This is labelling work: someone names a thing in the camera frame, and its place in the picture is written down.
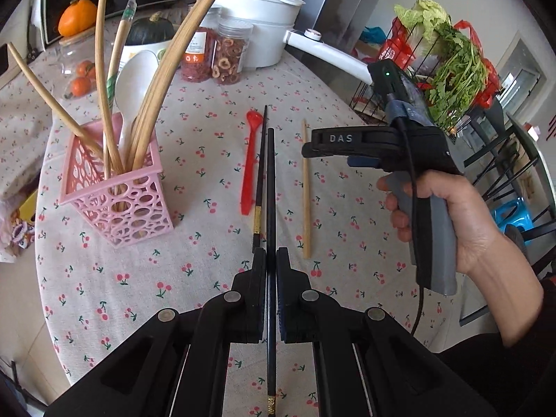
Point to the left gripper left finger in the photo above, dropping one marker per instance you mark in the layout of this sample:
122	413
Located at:
233	317

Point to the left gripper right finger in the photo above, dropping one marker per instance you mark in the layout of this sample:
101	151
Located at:
309	317

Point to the black chopstick gold band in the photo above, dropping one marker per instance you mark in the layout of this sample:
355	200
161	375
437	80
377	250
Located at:
259	184

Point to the crosswise bamboo chopstick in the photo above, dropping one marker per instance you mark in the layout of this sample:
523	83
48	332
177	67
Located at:
49	99

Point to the white plastic spoon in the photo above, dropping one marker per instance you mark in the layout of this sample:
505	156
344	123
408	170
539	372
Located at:
130	90

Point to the paper disposable chopsticks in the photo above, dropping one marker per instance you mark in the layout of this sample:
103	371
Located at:
117	50

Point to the person right forearm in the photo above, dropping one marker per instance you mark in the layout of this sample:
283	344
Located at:
510	287

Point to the person right hand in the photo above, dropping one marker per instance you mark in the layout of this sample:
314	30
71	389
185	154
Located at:
473	225

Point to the green leafy vegetables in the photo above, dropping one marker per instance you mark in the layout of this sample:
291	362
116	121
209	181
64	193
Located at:
450	55

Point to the red plastic bag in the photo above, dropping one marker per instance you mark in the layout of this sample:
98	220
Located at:
395	49

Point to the cherry print tablecloth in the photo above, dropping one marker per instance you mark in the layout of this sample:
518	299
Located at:
93	295

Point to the red plastic spoon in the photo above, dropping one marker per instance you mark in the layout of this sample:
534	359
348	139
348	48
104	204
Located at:
254	120

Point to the grey refrigerator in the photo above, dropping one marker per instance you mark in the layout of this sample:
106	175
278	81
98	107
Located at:
340	23

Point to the pink perforated utensil holder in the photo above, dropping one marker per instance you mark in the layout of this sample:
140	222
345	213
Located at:
124	209

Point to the white electric pot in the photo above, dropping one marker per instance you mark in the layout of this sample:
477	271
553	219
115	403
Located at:
273	29

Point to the jar of dried rings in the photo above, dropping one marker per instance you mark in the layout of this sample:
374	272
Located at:
232	42

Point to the jar of red dried fruit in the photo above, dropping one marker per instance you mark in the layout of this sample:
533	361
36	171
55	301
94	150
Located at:
197	60

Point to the white bowl with squash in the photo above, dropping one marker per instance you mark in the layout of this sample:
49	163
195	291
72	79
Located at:
156	49

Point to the dark green squash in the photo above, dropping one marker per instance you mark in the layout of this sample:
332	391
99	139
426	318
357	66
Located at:
148	30

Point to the glass jar with tomatoes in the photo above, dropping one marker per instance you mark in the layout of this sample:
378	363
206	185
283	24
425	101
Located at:
76	59

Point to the orange on jar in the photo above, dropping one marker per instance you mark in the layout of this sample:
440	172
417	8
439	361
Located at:
79	16

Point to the black wire rack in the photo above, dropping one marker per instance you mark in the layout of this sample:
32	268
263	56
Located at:
389	82

